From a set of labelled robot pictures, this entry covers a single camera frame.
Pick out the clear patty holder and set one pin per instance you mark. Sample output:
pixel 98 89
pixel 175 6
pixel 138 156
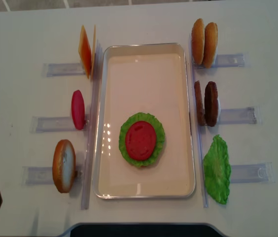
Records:
pixel 248 115

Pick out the clear left acrylic rail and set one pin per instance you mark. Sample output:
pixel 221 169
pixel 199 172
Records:
pixel 93 118

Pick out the left upright bun slice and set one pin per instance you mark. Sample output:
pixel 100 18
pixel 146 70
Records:
pixel 198 41

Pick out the clear top bun holder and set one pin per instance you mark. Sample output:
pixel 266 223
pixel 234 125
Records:
pixel 37 176

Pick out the clear bun slice holder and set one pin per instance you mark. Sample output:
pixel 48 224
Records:
pixel 230 60

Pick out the white rectangular tray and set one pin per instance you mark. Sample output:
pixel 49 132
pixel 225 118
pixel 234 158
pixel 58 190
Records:
pixel 152 79

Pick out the green upright lettuce leaf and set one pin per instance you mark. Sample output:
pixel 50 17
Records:
pixel 217 170

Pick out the top bun with white face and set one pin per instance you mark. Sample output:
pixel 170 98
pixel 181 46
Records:
pixel 63 168

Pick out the dark base bottom edge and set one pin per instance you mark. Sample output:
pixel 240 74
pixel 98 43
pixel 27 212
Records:
pixel 142 230

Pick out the clear tomato holder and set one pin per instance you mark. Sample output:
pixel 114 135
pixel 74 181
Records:
pixel 52 124

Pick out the orange cheese slice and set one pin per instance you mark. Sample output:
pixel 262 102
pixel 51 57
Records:
pixel 84 51

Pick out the red tomato slice on tray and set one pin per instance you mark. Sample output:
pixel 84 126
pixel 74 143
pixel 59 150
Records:
pixel 140 140

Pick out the red upright tomato slice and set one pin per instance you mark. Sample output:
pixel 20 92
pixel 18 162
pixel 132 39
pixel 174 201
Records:
pixel 78 110

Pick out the clear right acrylic rail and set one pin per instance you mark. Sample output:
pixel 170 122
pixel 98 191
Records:
pixel 198 129

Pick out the clear cheese holder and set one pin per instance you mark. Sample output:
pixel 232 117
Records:
pixel 62 69

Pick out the clear acrylic rail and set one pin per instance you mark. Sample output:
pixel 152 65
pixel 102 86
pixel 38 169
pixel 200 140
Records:
pixel 93 118
pixel 198 129

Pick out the dark brown meat patty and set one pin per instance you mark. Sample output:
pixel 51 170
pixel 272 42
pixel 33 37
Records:
pixel 211 104

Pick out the clear lettuce holder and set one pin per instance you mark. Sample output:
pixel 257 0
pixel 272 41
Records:
pixel 252 173

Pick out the bottom bun on tray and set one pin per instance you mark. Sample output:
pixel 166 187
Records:
pixel 143 166

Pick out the green lettuce leaf on tray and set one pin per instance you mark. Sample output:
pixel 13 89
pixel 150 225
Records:
pixel 160 137

